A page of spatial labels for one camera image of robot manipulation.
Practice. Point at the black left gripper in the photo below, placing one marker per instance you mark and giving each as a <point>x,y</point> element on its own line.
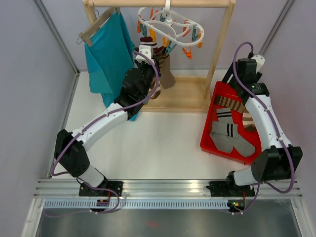
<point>139,65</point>

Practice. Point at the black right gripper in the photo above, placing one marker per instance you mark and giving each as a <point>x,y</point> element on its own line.
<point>228,74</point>

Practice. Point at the brown striped sock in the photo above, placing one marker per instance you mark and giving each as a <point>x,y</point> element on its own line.
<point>247,120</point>
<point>156,88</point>

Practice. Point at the teal clothespin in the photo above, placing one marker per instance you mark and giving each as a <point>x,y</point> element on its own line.
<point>170,47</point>

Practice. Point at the orange clothespin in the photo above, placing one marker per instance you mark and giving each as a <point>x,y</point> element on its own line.
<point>153,35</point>
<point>188,53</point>
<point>165,42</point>
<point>142,29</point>

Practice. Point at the beige sock maroon striped cuff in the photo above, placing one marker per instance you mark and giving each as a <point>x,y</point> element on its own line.
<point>150,42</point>

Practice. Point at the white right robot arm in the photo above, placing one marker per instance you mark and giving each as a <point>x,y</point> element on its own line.
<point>278,160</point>

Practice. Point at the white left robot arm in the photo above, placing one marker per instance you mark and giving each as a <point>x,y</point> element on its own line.
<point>71,147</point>

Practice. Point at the wooden clothes hanger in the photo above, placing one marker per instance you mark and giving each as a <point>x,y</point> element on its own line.
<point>95,26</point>

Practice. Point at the red plastic tray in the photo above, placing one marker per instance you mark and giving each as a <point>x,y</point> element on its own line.
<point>207,144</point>

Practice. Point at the teal t-shirt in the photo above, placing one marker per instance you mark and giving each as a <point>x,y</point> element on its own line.
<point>109,58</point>

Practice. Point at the wooden clothes rack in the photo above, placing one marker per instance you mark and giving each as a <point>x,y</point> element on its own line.
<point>188,94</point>

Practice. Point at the grey sock black stripes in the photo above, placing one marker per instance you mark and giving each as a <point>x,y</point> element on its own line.
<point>226,126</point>

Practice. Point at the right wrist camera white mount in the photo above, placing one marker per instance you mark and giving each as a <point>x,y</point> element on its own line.
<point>260,60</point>

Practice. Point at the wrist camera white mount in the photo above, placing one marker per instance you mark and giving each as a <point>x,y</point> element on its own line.
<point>146,52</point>
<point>260,60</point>

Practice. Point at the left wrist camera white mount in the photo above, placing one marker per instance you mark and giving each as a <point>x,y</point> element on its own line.
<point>146,52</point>

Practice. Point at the white clip hanger frame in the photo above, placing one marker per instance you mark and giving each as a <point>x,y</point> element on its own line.
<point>172,26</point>

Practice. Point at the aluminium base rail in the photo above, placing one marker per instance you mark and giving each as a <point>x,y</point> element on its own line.
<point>153,189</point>

